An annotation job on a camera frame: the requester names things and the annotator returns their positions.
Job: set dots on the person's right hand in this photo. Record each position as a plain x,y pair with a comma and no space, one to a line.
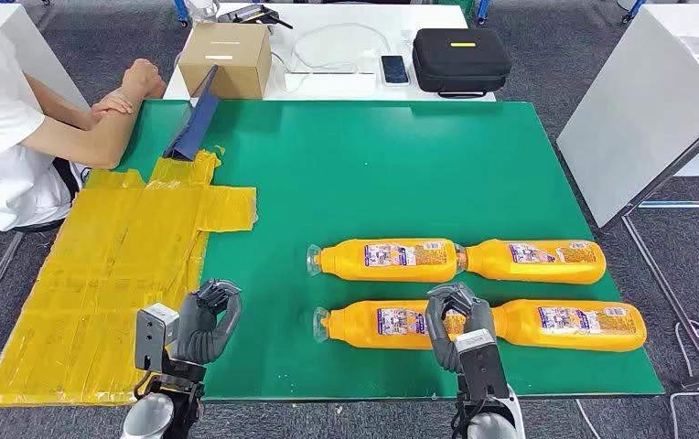
143,79

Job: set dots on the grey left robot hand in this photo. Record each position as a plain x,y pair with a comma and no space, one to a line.
204,333

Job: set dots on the person's left hand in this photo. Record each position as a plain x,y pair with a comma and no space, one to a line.
112,104

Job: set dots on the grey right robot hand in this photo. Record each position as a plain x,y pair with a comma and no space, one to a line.
446,345

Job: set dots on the orange detergent bottle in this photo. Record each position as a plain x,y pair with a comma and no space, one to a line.
495,263
519,327
349,260
355,324

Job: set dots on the person's left forearm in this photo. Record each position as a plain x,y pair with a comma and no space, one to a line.
64,109

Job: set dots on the person's right forearm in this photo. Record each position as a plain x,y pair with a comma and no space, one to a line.
113,133

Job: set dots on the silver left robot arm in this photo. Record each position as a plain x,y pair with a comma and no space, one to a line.
146,417

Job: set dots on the dark blue folder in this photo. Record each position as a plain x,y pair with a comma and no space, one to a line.
195,130

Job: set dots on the cardboard box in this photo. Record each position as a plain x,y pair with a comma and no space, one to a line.
228,48

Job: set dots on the clear plastic container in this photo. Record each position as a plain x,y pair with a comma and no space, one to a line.
203,9

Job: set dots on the white desk panel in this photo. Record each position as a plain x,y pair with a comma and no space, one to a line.
34,54
640,109

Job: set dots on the yellow tape sheet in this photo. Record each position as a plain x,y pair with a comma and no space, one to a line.
113,254

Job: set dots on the black handheld tool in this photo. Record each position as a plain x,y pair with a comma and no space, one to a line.
252,13

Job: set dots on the green table mat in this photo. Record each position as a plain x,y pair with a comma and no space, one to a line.
355,169

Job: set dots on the smartphone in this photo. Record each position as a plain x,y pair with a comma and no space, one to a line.
395,69

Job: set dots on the black zip case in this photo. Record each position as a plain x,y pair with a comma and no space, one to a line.
458,60

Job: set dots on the white table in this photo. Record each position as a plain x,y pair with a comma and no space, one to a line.
434,15

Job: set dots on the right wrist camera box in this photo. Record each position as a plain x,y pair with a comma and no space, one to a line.
483,363

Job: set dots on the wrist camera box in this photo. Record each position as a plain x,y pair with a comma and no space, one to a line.
483,363
152,336

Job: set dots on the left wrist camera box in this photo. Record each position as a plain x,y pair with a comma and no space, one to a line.
152,336

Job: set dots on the grey metal desk frame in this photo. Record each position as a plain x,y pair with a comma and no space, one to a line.
678,169

